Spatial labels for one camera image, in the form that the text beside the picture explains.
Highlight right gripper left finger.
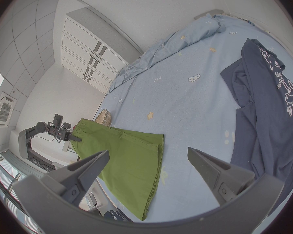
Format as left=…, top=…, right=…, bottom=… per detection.
left=42, top=150, right=110, bottom=208

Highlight ceiling air conditioner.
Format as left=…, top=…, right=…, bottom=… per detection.
left=0, top=91, right=21, bottom=129

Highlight round woven basket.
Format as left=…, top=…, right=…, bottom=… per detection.
left=94, top=108, right=112, bottom=126

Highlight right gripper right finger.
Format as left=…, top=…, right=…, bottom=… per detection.
left=187, top=147, right=256, bottom=206

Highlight window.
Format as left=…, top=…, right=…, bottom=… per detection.
left=0, top=150, right=44, bottom=234

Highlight dark blue printed T-shirt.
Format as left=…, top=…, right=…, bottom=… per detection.
left=220, top=38, right=293, bottom=217

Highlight white wardrobe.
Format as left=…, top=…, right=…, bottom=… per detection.
left=61, top=7, right=145, bottom=96

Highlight green shorts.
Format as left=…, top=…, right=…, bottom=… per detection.
left=71, top=118, right=165, bottom=221

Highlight pale blue quilt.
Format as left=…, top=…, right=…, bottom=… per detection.
left=107, top=13, right=226, bottom=95

